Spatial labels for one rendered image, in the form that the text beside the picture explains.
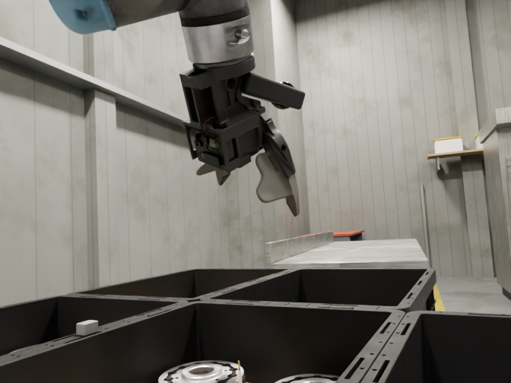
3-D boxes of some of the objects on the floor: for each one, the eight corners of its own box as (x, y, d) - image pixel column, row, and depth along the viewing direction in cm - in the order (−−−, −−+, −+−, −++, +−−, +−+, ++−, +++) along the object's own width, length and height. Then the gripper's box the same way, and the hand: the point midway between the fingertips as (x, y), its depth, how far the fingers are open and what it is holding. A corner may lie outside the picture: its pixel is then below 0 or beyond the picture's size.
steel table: (277, 457, 181) (265, 242, 189) (339, 340, 353) (331, 230, 361) (449, 482, 157) (426, 236, 165) (425, 343, 329) (414, 226, 337)
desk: (367, 278, 713) (363, 230, 720) (356, 294, 571) (351, 233, 578) (323, 279, 741) (320, 232, 748) (302, 293, 599) (298, 235, 606)
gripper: (139, 64, 50) (178, 200, 60) (253, 82, 37) (277, 249, 47) (194, 46, 54) (221, 174, 65) (311, 56, 42) (322, 213, 52)
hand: (259, 197), depth 58 cm, fingers open, 14 cm apart
